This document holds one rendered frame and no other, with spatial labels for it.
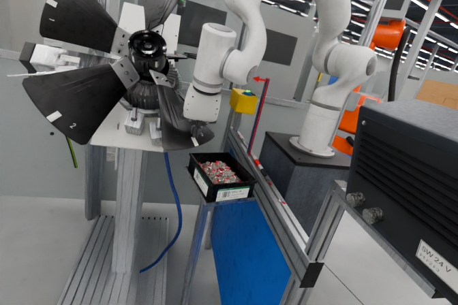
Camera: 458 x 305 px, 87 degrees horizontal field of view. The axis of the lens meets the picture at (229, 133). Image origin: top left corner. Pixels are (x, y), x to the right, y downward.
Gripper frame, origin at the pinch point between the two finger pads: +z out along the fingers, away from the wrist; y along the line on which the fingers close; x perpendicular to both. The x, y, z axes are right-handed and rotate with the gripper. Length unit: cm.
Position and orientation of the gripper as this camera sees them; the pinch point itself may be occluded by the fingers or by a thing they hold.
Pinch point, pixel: (195, 130)
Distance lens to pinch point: 77.1
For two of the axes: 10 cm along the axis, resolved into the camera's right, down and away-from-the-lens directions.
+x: 1.2, 6.2, -7.7
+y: -9.6, -1.3, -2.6
